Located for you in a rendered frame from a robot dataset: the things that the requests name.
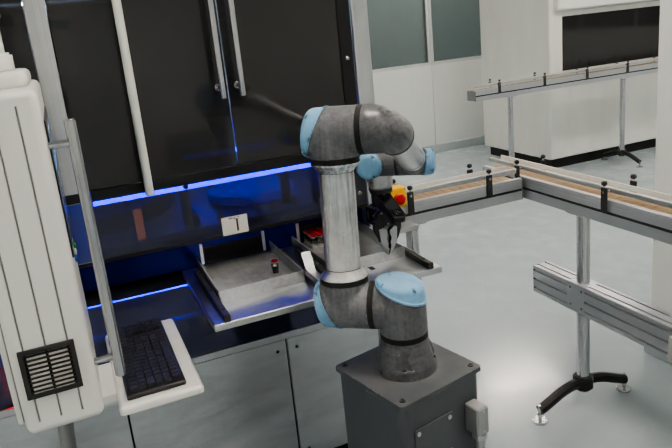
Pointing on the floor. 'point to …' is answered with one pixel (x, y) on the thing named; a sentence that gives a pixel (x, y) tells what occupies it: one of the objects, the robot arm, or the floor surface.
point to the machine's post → (359, 34)
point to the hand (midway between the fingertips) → (389, 250)
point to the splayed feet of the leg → (579, 390)
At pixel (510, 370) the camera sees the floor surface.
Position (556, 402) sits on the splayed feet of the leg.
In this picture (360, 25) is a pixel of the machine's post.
